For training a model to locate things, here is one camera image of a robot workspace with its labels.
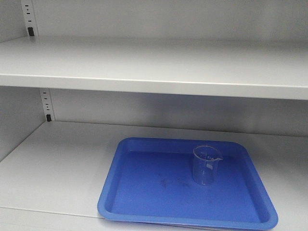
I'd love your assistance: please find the lower black shelf clip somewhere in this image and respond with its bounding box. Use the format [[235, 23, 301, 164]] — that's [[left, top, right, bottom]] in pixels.
[[46, 114, 52, 122]]

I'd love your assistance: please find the blue plastic tray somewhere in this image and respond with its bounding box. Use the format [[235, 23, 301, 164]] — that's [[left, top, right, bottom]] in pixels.
[[97, 138, 278, 230]]

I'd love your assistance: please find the grey lower cabinet shelf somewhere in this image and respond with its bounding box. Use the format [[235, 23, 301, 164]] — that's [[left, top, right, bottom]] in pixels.
[[0, 122, 308, 231]]

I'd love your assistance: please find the grey cabinet shelf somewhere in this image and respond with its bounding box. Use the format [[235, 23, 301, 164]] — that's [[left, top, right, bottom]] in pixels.
[[0, 37, 308, 100], [0, 122, 308, 231]]

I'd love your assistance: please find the upper black shelf clip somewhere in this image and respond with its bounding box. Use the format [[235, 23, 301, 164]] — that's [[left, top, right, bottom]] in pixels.
[[27, 27, 35, 37]]

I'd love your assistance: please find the black shelf clip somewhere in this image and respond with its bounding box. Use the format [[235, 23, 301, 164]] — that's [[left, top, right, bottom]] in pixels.
[[27, 27, 35, 37], [46, 114, 52, 122]]

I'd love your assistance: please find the clear glass beaker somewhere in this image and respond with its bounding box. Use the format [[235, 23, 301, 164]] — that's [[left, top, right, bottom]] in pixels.
[[192, 145, 223, 186]]

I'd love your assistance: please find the grey upper cabinet shelf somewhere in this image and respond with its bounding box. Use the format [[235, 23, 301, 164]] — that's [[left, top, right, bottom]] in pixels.
[[0, 37, 308, 100]]

